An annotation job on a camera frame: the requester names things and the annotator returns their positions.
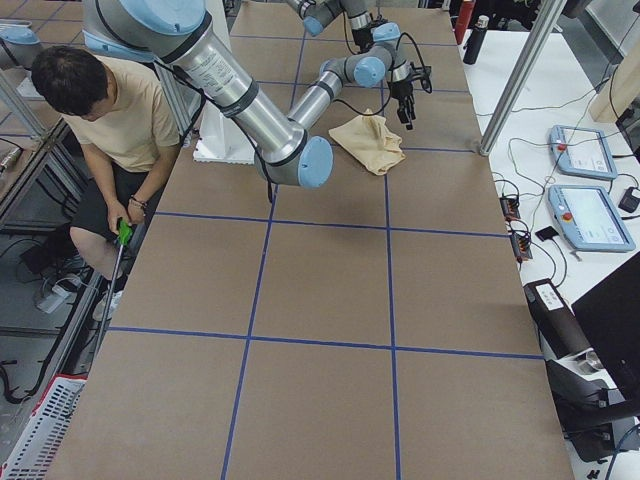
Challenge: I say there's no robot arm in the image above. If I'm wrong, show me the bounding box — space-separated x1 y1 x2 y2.
83 1 431 188
285 0 387 53

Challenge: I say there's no cream long-sleeve printed shirt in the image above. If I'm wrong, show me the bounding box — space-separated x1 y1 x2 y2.
328 109 406 176

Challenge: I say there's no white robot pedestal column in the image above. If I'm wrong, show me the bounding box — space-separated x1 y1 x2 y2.
194 0 254 165

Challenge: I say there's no blue teach pendant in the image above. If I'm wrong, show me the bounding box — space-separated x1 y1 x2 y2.
549 125 618 181
547 185 636 253

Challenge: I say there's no black monitor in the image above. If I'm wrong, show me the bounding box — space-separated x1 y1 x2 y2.
572 255 639 398

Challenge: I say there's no brown table cover mat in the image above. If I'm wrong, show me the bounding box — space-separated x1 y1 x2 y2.
49 8 573 479

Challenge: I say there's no far blue teach pendant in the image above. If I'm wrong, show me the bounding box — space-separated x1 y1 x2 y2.
549 125 618 181

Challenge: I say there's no aluminium frame post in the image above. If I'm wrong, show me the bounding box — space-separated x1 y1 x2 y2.
478 0 567 157

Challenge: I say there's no red cylinder bottle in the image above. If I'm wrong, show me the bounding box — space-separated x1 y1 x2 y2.
454 0 475 45

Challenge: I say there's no green handled grabber stick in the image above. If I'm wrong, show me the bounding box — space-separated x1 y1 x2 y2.
94 218 133 355

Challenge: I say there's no person in beige shirt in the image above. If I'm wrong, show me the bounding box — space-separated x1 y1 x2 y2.
31 46 182 320

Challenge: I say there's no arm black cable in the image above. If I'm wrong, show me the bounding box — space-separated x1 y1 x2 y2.
329 31 434 117

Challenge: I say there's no black water bottle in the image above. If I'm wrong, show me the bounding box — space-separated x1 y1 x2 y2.
463 15 489 65

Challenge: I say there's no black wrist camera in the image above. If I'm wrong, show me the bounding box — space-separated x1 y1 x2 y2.
410 63 433 94

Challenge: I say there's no white plastic basket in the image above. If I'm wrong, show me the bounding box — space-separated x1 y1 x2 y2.
1 374 87 479

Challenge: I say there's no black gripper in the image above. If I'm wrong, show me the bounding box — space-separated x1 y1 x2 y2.
388 80 416 130
351 27 374 52

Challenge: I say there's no near blue teach pendant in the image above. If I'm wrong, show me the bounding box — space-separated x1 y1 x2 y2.
547 185 636 253

